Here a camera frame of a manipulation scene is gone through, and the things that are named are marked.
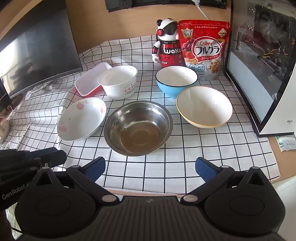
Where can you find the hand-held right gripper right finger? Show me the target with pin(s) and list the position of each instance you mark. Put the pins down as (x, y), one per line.
(204, 169)

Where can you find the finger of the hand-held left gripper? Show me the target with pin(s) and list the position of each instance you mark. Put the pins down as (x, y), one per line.
(53, 160)

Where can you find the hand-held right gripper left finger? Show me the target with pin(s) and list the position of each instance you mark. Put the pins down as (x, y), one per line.
(96, 168)

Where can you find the white floral bowl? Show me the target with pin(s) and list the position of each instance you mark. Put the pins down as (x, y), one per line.
(78, 118)

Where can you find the stainless steel bowl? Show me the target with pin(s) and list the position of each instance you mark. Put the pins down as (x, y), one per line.
(136, 129)

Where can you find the white bowl with yellow rim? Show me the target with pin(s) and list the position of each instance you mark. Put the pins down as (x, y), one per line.
(203, 106)

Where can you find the white paper bowl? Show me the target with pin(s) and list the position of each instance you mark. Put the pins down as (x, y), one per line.
(120, 85)

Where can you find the blue bowl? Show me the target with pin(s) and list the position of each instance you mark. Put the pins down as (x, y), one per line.
(171, 89)

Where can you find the red container with white lid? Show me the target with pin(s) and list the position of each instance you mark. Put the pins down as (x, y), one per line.
(89, 80)

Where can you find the black white checked tablecloth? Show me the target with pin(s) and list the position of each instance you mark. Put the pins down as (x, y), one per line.
(208, 143)

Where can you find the green white paper packet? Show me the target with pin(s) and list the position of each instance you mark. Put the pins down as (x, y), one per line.
(286, 143)

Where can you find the white microwave oven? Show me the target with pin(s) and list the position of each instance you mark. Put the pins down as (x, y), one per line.
(277, 120)

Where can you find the black monitor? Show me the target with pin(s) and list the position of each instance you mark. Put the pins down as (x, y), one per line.
(34, 46)

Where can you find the red black panda robot figure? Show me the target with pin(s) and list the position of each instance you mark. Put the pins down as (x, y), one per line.
(167, 53)

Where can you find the red cereal bag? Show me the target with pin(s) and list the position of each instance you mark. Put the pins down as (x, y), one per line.
(203, 46)

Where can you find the black power strip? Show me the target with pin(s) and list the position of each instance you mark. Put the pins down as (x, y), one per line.
(120, 4)

